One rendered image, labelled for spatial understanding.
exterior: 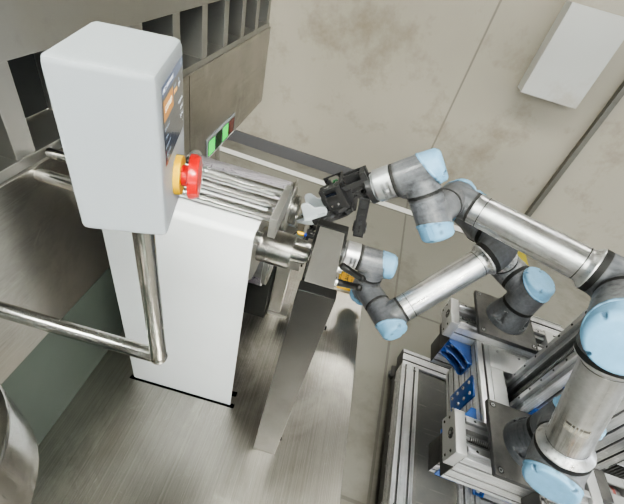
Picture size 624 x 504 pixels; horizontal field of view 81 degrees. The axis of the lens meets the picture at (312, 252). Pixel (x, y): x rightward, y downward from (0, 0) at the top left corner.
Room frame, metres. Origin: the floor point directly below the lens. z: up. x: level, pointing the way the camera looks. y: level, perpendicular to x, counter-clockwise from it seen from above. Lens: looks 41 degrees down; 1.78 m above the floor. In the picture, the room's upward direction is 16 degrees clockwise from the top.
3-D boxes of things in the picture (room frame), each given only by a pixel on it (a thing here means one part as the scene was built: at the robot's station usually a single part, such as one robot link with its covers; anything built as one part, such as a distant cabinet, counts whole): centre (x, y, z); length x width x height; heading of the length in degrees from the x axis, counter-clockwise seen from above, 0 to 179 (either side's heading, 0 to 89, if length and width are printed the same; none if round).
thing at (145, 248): (0.19, 0.12, 1.51); 0.02 x 0.02 x 0.20
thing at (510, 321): (1.04, -0.79, 0.87); 0.15 x 0.15 x 0.10
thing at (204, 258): (0.41, 0.24, 1.17); 0.34 x 0.05 x 0.54; 90
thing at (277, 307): (0.71, 0.05, 1.05); 0.06 x 0.05 x 0.31; 90
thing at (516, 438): (0.55, -0.75, 0.87); 0.15 x 0.15 x 0.10
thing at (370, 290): (0.79, -0.19, 1.01); 0.11 x 0.08 x 0.11; 33
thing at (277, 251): (0.49, 0.06, 1.33); 0.06 x 0.06 x 0.06; 0
